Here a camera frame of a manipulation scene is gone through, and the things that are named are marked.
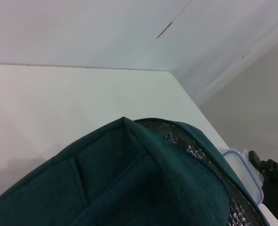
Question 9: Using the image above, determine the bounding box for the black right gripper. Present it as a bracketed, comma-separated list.
[248, 150, 278, 226]

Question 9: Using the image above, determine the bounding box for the clear container with blue-rimmed lid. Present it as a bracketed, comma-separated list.
[221, 147, 278, 226]

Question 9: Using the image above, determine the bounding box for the dark teal insulated lunch bag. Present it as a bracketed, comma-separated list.
[0, 116, 271, 226]

